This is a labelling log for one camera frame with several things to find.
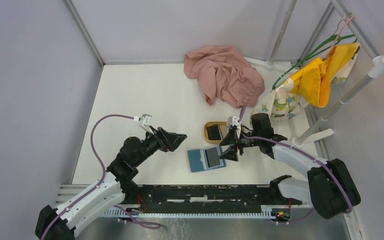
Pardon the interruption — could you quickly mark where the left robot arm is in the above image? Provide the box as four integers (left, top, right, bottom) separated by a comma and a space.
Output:
34, 127, 187, 240

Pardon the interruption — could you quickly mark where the yellow garment on hanger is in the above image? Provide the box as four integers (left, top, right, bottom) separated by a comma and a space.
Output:
289, 43, 360, 108

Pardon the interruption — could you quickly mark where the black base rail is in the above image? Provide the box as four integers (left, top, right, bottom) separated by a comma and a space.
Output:
121, 184, 302, 214

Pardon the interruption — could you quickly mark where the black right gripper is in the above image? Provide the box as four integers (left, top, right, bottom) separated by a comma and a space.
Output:
218, 128, 261, 162

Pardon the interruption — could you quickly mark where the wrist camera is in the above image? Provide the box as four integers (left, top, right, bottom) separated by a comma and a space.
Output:
227, 116, 242, 131
133, 113, 153, 134

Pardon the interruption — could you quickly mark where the green clothes hanger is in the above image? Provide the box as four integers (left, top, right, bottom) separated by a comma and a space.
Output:
271, 34, 357, 90

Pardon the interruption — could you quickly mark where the pink clothes hanger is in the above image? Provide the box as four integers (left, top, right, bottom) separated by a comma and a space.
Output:
319, 16, 355, 59

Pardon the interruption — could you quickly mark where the yellow oval card tray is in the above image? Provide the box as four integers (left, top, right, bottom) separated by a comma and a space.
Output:
203, 121, 229, 145

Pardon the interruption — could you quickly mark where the white slotted cable duct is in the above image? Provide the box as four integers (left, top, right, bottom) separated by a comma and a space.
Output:
66, 206, 274, 220

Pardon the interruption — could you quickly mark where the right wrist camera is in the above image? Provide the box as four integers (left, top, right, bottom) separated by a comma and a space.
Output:
227, 116, 242, 131

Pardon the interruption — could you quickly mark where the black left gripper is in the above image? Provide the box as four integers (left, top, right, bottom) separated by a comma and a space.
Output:
133, 125, 187, 166

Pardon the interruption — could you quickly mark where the white clothes rack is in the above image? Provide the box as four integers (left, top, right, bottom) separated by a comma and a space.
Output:
254, 0, 384, 147

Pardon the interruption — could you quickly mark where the dinosaur print cloth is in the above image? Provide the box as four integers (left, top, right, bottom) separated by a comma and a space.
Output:
252, 48, 360, 123

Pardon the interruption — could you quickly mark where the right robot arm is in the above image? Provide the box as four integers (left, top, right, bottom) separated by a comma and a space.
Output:
220, 113, 361, 219

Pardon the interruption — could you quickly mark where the pink crumpled cloth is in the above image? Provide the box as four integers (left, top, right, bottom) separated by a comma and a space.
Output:
183, 45, 265, 109

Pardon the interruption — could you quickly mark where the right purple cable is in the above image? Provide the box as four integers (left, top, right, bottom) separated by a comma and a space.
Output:
238, 105, 354, 225

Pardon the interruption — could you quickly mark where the dark grey credit card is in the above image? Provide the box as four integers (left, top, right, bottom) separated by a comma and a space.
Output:
206, 124, 223, 141

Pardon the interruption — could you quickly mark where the blue card holder wallet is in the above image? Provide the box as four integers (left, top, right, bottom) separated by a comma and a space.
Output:
187, 145, 227, 173

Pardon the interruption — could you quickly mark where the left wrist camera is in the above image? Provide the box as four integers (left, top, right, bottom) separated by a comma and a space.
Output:
133, 113, 153, 134

